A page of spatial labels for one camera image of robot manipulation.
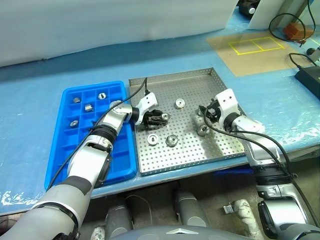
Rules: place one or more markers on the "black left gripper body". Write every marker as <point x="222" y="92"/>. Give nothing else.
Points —
<point x="148" y="119"/>

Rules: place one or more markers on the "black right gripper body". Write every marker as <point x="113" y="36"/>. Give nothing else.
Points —
<point x="214" y="113"/>

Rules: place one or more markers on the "silver metal roller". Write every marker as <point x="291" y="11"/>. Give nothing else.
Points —
<point x="152" y="139"/>
<point x="102" y="95"/>
<point x="165" y="116"/>
<point x="74" y="123"/>
<point x="88" y="107"/>
<point x="203" y="130"/>
<point x="179" y="103"/>
<point x="76" y="100"/>
<point x="172" y="139"/>

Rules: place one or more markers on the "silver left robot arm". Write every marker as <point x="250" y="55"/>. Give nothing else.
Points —
<point x="85" y="162"/>

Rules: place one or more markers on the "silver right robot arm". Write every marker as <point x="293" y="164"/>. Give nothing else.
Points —
<point x="250" y="125"/>

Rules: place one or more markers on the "perforated steel tray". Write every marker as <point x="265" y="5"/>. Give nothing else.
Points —
<point x="185" y="155"/>

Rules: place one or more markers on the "blue compartment tray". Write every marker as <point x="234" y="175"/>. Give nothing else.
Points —
<point x="65" y="140"/>

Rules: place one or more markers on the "brown cardboard sheet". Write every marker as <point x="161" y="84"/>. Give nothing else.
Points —
<point x="262" y="62"/>

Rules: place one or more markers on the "dark grey rounded leg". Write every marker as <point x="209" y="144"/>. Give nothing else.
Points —
<point x="118" y="220"/>
<point x="191" y="207"/>

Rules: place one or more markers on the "black device with round cap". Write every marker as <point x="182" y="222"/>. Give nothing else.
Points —
<point x="246" y="8"/>

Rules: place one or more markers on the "black power adapter box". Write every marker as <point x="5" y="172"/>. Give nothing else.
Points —
<point x="310" y="77"/>

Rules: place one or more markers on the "white leaning board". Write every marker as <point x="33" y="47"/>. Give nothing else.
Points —
<point x="267" y="12"/>

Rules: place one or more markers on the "white backdrop sheet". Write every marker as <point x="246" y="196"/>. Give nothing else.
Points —
<point x="100" y="25"/>

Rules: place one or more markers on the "white pipe fitting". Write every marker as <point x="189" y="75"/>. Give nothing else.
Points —
<point x="246" y="215"/>

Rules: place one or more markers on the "orange box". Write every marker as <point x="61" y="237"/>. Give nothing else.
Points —
<point x="293" y="30"/>

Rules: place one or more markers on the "grey robot torso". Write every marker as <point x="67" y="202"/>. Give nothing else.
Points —
<point x="180" y="232"/>

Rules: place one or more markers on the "grey stand with black knob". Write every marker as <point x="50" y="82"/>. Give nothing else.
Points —
<point x="314" y="53"/>

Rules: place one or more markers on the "blue plastic table cover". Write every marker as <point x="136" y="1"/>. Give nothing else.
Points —
<point x="37" y="87"/>

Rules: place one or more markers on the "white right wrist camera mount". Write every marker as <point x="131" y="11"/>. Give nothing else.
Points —
<point x="226" y="102"/>

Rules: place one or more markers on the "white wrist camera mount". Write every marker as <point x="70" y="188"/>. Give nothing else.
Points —
<point x="148" y="101"/>
<point x="226" y="102"/>

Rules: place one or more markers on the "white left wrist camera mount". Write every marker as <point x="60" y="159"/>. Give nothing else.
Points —
<point x="148" y="101"/>

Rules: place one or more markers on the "small grey metal bracket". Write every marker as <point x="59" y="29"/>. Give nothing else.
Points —
<point x="228" y="208"/>

